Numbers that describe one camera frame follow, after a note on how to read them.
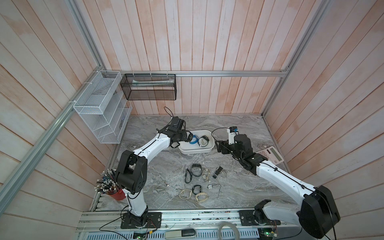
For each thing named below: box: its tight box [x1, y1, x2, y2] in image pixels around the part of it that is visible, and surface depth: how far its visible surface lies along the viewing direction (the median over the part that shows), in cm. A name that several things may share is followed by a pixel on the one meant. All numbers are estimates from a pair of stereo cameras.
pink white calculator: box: [255, 146, 284, 165], surface depth 97 cm
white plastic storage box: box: [178, 130, 215, 155], surface depth 103 cm
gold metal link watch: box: [202, 168, 211, 182], surface depth 88 cm
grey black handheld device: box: [164, 228, 197, 239], surface depth 70 cm
